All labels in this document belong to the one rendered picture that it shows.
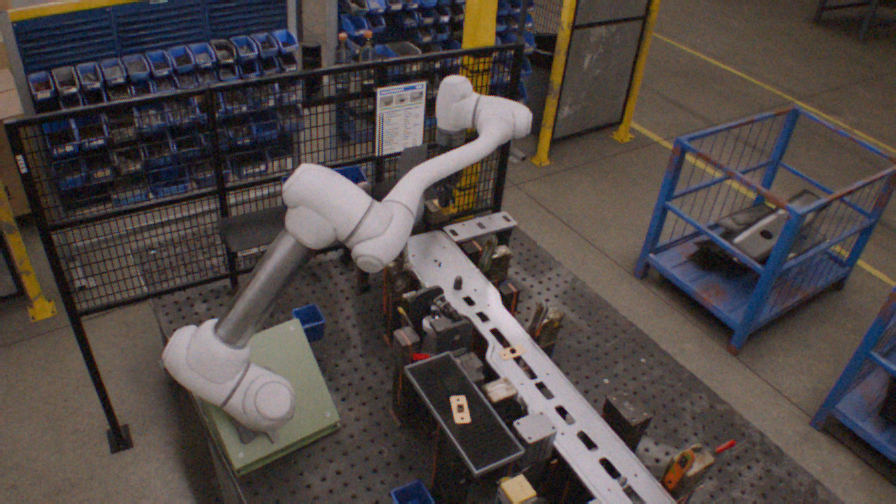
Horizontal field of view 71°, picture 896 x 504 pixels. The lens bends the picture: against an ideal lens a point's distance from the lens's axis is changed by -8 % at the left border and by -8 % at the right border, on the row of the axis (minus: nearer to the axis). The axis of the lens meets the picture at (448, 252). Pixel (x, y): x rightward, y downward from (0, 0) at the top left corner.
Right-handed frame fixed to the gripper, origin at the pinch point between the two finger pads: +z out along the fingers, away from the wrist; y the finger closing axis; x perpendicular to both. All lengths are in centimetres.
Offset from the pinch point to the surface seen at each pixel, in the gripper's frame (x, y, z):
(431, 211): 23.5, 9.6, 23.3
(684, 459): -106, 13, 19
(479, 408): -72, -30, 13
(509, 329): -38.3, 4.8, 28.7
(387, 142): 54, 5, 8
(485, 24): 57, 48, -34
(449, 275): -6.7, 0.7, 28.8
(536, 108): 222, 219, 104
